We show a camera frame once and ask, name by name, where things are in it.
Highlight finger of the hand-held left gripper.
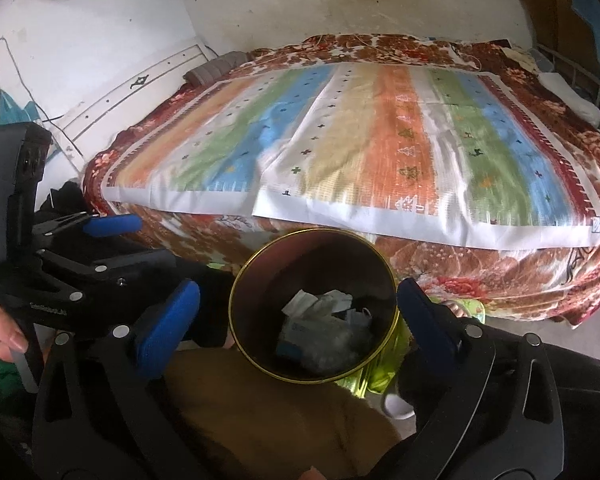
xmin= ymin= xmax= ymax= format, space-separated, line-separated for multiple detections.
xmin=36 ymin=246 xmax=179 ymax=312
xmin=34 ymin=213 xmax=142 ymax=242

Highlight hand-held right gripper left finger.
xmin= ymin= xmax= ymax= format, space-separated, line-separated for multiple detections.
xmin=31 ymin=279 xmax=216 ymax=480

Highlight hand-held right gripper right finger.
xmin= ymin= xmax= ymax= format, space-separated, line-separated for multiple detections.
xmin=380 ymin=276 xmax=567 ymax=480

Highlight clear plastic bag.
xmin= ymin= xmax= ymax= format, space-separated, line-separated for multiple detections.
xmin=311 ymin=317 xmax=374 ymax=369

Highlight dark round bin gold rim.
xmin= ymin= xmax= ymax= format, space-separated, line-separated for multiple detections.
xmin=228 ymin=228 xmax=400 ymax=383

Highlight person's left hand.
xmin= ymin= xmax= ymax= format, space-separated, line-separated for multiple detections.
xmin=0 ymin=304 xmax=32 ymax=362

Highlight black cloth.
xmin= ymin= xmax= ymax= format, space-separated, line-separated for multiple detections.
xmin=34 ymin=180 xmax=88 ymax=228

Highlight green yellow plastic bag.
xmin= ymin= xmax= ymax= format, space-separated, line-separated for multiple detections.
xmin=330 ymin=300 xmax=487 ymax=402

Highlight small white object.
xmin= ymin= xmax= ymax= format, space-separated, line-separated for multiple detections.
xmin=381 ymin=391 xmax=417 ymax=420

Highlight person's brown pants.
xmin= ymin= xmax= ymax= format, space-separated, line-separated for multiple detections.
xmin=162 ymin=349 xmax=402 ymax=480

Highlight red floral blanket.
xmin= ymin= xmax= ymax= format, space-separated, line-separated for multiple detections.
xmin=81 ymin=33 xmax=600 ymax=332

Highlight striped colourful mat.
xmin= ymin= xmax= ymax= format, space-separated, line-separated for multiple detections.
xmin=101 ymin=61 xmax=600 ymax=252

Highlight grey folded cloth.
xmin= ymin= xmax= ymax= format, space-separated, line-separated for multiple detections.
xmin=181 ymin=51 xmax=247 ymax=87

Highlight white folded cloth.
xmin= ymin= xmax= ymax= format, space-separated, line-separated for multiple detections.
xmin=536 ymin=70 xmax=600 ymax=122

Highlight brown hanging cloth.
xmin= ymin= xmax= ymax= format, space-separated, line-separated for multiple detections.
xmin=514 ymin=0 xmax=597 ymax=63

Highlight metal wire rack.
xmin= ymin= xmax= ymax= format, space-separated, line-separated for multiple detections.
xmin=534 ymin=41 xmax=600 ymax=128

